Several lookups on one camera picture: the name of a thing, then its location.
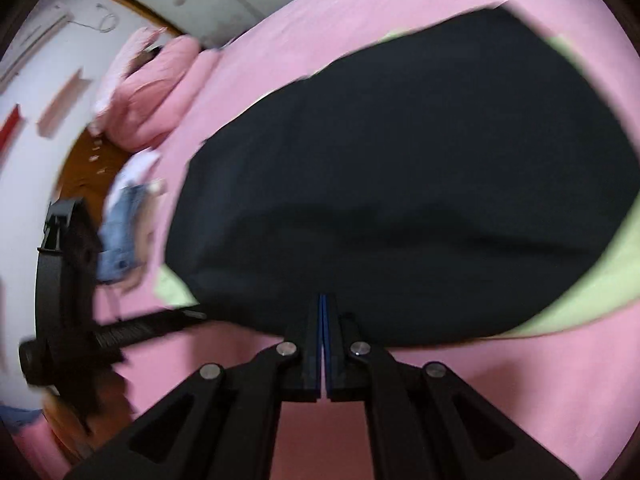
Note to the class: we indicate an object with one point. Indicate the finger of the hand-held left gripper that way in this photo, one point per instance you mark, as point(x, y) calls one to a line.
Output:
point(150, 327)

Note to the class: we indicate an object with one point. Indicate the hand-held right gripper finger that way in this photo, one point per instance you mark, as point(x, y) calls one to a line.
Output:
point(331, 340)
point(320, 340)

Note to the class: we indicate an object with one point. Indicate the green and black hooded jacket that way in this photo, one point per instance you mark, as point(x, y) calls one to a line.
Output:
point(400, 185)

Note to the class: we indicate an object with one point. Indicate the folded blue jeans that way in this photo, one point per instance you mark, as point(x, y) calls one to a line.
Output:
point(120, 235)

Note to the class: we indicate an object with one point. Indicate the folded pink garment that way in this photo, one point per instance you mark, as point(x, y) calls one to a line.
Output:
point(150, 230)

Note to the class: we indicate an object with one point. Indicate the blue cloth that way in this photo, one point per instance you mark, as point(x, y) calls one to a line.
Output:
point(17, 417)

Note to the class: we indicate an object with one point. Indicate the folded white garment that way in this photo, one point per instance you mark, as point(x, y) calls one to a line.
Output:
point(137, 170)

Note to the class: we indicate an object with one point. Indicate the pink bed sheet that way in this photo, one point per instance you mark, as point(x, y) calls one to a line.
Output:
point(500, 400)

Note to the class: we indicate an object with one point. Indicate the pink pillows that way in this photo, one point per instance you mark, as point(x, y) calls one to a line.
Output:
point(155, 95)

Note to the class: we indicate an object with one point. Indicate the pink striped pillow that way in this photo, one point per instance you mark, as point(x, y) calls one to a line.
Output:
point(125, 70)

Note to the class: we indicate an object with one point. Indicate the white air conditioner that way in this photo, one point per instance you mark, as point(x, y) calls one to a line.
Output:
point(35, 40)

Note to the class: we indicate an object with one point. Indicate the red wall shelf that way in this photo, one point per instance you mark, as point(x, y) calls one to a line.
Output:
point(9, 130)

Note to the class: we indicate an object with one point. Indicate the pale wooden wall shelf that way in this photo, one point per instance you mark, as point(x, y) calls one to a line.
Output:
point(62, 105)

